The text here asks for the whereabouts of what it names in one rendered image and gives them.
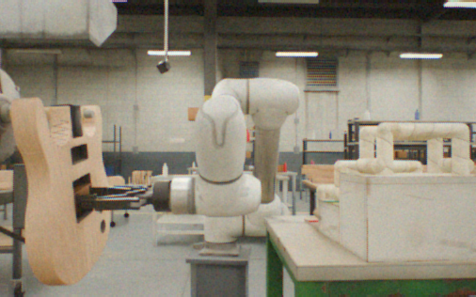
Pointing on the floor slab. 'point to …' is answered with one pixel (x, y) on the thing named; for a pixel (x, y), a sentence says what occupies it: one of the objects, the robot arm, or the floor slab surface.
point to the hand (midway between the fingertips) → (85, 196)
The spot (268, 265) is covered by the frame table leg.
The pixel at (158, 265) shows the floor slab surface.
